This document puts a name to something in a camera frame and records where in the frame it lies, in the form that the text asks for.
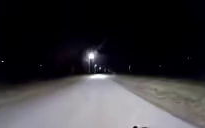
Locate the street lamp on pole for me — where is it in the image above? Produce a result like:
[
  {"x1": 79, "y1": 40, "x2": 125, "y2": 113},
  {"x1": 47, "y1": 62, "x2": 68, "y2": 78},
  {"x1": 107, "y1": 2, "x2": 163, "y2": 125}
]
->
[{"x1": 87, "y1": 52, "x2": 96, "y2": 74}]

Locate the grey asphalt path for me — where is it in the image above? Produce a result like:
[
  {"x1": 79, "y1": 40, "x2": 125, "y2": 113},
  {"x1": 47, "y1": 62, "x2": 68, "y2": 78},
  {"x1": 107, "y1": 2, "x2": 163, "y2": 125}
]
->
[{"x1": 0, "y1": 73, "x2": 201, "y2": 128}]

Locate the dry grass verge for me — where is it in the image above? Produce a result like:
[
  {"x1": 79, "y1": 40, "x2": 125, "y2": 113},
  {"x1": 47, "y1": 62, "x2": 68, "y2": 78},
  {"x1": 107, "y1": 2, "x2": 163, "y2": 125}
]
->
[{"x1": 109, "y1": 73, "x2": 205, "y2": 128}]

